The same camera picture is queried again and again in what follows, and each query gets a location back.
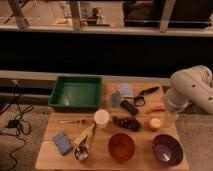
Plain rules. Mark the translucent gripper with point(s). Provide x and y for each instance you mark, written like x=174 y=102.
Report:
x=171 y=114

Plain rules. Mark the yellow red apple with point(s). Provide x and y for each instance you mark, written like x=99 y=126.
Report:
x=154 y=124

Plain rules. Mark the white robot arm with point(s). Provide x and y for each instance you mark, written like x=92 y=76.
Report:
x=191 y=84

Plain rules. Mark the white paper cup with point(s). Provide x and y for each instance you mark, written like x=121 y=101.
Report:
x=101 y=118

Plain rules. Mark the metal measuring cup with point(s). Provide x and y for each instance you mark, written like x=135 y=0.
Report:
x=83 y=143

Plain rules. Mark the orange carrot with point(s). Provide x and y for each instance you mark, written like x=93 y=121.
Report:
x=155 y=109

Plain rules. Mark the purple bowl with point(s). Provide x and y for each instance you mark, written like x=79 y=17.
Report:
x=167 y=150

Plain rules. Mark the bunch of dark grapes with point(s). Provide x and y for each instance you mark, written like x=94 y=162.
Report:
x=130 y=123

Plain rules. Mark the black remote control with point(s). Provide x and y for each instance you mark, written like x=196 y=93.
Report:
x=129 y=107

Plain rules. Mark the clear plastic bag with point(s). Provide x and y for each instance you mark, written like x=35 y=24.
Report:
x=125 y=89

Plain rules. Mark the red bowl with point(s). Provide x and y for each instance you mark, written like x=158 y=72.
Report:
x=121 y=147

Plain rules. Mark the green plastic tray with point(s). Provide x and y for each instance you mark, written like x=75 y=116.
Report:
x=72 y=93

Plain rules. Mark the blue sponge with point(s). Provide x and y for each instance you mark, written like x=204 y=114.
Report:
x=63 y=143

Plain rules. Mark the black power adapter with cables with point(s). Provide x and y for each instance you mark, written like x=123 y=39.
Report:
x=21 y=126

